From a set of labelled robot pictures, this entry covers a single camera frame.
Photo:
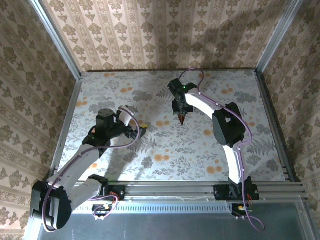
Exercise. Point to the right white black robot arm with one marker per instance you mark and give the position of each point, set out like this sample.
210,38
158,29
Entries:
228,125

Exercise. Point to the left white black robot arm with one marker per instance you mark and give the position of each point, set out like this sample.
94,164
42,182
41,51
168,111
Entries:
52,205

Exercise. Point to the grey metal sheet panel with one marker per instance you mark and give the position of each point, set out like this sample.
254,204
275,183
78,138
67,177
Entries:
162,227

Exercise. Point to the floral patterned table cover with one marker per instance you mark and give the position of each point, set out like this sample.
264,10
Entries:
140,82

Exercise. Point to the black connector box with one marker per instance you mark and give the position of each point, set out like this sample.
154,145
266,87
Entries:
236,208
100,207

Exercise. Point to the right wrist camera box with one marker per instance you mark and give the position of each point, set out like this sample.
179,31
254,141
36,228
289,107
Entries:
180,86

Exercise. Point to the aluminium side rail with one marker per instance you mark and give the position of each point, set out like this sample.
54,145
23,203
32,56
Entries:
271,112
66,125

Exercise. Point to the long aluminium profile rail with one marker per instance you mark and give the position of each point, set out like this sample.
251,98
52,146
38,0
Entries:
162,191

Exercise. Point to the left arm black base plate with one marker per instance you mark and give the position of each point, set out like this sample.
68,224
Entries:
120,193

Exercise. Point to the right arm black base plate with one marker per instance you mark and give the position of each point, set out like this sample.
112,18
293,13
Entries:
220,193

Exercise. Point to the aluminium frame post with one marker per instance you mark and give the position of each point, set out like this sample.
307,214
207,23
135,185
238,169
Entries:
277,37
59,41

